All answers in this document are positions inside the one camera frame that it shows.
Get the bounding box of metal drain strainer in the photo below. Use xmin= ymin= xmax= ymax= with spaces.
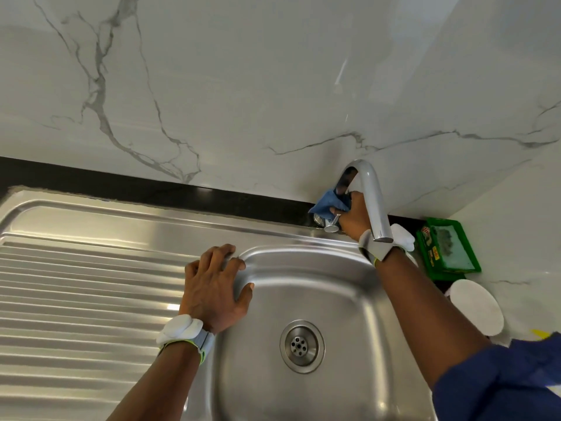
xmin=279 ymin=320 xmax=326 ymax=375

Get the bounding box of person's left hand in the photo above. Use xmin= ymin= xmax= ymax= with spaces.
xmin=179 ymin=243 xmax=255 ymax=336

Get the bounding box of blue cloth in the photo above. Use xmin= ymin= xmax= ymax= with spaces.
xmin=307 ymin=188 xmax=352 ymax=225

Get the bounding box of green soap tray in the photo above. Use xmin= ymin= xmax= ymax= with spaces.
xmin=414 ymin=217 xmax=482 ymax=281

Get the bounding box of person's right hand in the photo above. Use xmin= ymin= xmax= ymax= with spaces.
xmin=331 ymin=190 xmax=373 ymax=244

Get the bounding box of white bowl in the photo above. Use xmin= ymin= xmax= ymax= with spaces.
xmin=444 ymin=278 xmax=506 ymax=339

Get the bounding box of stainless steel sink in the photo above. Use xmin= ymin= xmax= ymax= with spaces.
xmin=0 ymin=187 xmax=438 ymax=421

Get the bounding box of white left wrist tracker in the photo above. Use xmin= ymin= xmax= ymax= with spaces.
xmin=156 ymin=313 xmax=217 ymax=365

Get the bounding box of person's left forearm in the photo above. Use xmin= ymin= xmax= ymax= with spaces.
xmin=107 ymin=341 xmax=203 ymax=421

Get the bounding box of chrome faucet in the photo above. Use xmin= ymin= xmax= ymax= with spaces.
xmin=311 ymin=159 xmax=394 ymax=244

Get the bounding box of person's right forearm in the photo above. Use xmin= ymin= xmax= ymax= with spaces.
xmin=375 ymin=251 xmax=492 ymax=389

